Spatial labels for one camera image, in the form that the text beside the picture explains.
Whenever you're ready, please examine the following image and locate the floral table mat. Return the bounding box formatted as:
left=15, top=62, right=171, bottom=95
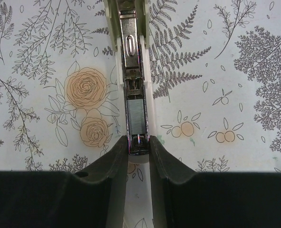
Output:
left=0, top=0, right=281, bottom=228

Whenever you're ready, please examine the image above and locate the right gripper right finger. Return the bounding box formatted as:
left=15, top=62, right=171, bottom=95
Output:
left=149, top=136, right=281, bottom=228

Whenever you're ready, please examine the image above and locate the beige stapler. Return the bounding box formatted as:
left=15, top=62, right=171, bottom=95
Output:
left=103, top=0, right=158, bottom=228

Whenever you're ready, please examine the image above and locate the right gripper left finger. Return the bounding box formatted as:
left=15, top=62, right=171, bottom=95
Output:
left=0, top=136, right=128, bottom=228

